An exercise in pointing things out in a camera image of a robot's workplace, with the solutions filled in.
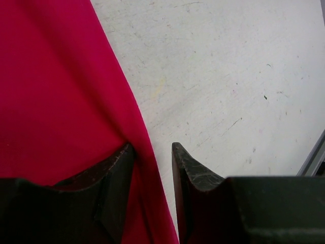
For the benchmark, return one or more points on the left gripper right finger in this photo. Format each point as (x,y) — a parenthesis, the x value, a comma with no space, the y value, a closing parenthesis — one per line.
(245,209)

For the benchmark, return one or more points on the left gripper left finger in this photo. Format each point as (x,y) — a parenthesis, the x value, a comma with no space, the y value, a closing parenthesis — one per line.
(89,207)

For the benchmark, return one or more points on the pink t shirt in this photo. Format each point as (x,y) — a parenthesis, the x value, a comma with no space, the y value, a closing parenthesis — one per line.
(66,105)

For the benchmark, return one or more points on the aluminium rail frame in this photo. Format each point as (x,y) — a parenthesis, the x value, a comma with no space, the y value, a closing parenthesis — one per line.
(314,164)

